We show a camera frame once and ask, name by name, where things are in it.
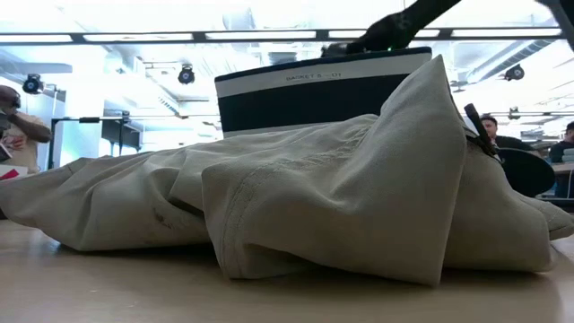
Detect grey ceiling duct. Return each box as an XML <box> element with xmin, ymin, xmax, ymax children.
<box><xmin>465</xmin><ymin>4</ymin><xmax>574</xmax><ymax>84</ymax></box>

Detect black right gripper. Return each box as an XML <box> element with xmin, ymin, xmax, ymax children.
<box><xmin>320</xmin><ymin>11</ymin><xmax>421</xmax><ymax>58</ymax></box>

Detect beige trousers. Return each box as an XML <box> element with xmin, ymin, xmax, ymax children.
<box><xmin>0</xmin><ymin>54</ymin><xmax>574</xmax><ymax>288</ymax></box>

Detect black ceiling track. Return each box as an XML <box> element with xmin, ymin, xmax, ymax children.
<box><xmin>488</xmin><ymin>107</ymin><xmax>574</xmax><ymax>118</ymax></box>

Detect red white box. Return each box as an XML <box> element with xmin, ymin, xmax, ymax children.
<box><xmin>0</xmin><ymin>163</ymin><xmax>22</xmax><ymax>181</ymax></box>

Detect navy white striped fabric basket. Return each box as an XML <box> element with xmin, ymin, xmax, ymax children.
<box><xmin>213</xmin><ymin>46</ymin><xmax>434</xmax><ymax>139</ymax></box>

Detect black ceiling spotlight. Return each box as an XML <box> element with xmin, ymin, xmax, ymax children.
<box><xmin>504</xmin><ymin>64</ymin><xmax>526</xmax><ymax>83</ymax></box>
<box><xmin>22</xmin><ymin>74</ymin><xmax>45</xmax><ymax>95</ymax></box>
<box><xmin>177</xmin><ymin>65</ymin><xmax>196</xmax><ymax>85</ymax></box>

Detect black clip hanger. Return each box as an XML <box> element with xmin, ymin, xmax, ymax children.
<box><xmin>464</xmin><ymin>102</ymin><xmax>502</xmax><ymax>159</ymax></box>

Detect person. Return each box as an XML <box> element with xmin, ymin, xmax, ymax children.
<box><xmin>549</xmin><ymin>120</ymin><xmax>574</xmax><ymax>163</ymax></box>
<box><xmin>479</xmin><ymin>114</ymin><xmax>537</xmax><ymax>153</ymax></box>
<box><xmin>0</xmin><ymin>84</ymin><xmax>53</xmax><ymax>175</ymax></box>

